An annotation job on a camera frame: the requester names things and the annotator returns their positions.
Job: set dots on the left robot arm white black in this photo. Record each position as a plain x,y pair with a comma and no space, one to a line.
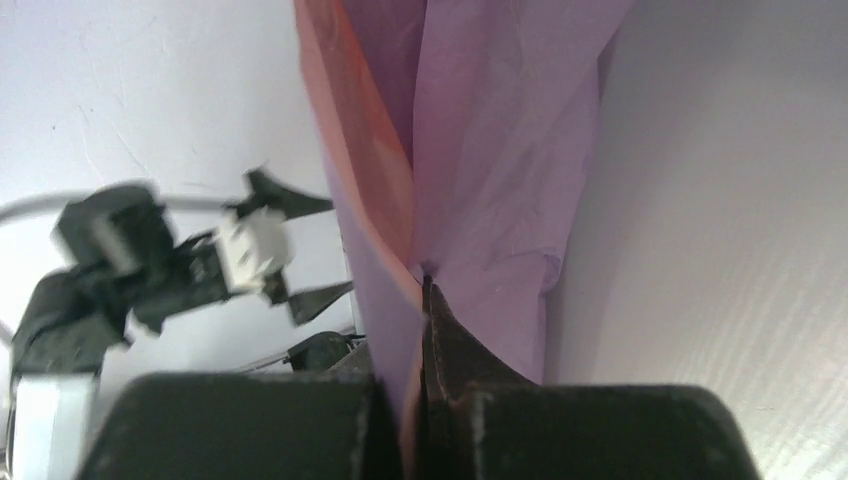
56,361

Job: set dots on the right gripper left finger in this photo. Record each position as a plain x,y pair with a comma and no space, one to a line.
336,424

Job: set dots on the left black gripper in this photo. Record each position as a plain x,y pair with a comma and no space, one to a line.
127,260

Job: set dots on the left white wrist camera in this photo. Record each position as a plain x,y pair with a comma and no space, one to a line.
252,248

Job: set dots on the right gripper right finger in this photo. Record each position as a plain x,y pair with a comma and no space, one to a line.
480,419

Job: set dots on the pink purple wrapping paper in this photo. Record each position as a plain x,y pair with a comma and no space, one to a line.
456,137

